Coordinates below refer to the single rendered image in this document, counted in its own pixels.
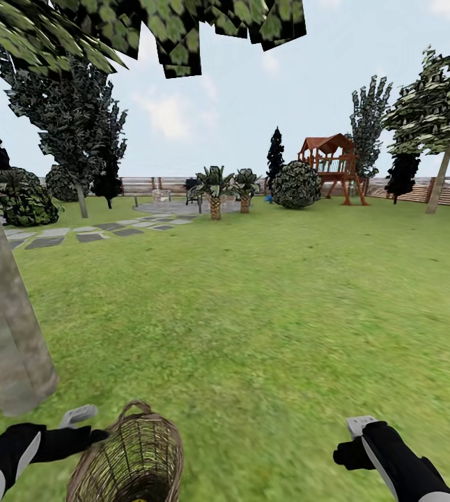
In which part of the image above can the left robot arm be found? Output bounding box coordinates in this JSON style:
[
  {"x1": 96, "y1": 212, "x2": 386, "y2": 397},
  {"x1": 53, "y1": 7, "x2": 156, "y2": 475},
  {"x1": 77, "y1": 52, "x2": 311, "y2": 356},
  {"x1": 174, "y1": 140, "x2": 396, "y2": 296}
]
[{"x1": 0, "y1": 404, "x2": 110, "y2": 502}]

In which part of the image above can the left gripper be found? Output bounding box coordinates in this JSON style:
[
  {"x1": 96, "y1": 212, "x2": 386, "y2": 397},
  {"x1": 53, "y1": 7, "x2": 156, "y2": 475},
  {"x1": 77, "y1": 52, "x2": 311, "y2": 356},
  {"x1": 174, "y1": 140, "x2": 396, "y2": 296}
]
[{"x1": 45, "y1": 425, "x2": 110, "y2": 462}]

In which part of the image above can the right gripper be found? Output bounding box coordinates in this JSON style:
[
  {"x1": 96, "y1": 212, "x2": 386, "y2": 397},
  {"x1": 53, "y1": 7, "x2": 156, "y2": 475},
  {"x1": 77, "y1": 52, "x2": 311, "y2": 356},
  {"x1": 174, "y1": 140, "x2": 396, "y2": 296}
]
[{"x1": 333, "y1": 437, "x2": 375, "y2": 471}]

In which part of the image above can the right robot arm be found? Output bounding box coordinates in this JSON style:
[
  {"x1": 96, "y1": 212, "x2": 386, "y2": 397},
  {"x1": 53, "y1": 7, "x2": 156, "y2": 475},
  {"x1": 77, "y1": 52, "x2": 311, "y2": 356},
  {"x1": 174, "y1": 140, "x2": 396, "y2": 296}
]
[{"x1": 333, "y1": 415, "x2": 450, "y2": 502}]

